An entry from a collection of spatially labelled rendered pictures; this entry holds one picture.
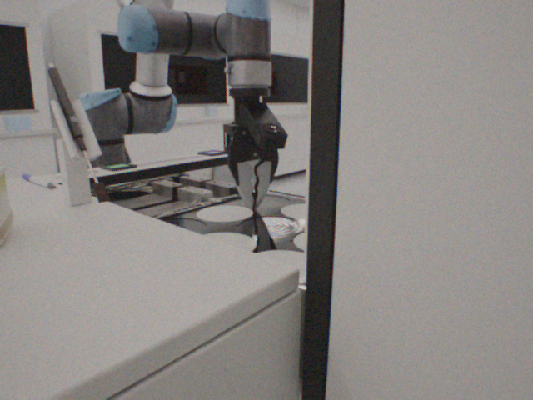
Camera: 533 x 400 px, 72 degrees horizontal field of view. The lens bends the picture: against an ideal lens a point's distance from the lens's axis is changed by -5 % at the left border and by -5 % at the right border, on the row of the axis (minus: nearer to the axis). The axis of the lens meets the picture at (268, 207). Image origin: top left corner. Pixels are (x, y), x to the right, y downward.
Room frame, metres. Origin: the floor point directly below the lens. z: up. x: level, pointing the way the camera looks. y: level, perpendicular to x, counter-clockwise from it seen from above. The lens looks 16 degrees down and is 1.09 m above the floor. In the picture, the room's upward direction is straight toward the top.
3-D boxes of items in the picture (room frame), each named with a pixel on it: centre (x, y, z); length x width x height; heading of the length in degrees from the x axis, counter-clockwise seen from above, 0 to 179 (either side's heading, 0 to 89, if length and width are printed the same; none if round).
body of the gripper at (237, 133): (0.69, 0.04, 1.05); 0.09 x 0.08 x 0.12; 21
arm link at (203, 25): (0.76, 0.10, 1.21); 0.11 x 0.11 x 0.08; 35
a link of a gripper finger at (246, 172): (0.68, 0.05, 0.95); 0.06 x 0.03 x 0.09; 21
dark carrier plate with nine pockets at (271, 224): (0.58, 0.00, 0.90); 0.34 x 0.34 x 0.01; 49
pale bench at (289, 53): (6.08, -0.20, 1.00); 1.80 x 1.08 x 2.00; 139
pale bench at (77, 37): (4.42, 1.23, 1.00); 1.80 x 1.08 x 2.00; 139
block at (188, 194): (0.80, 0.16, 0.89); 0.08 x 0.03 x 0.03; 49
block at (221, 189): (0.86, 0.11, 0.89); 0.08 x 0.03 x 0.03; 49
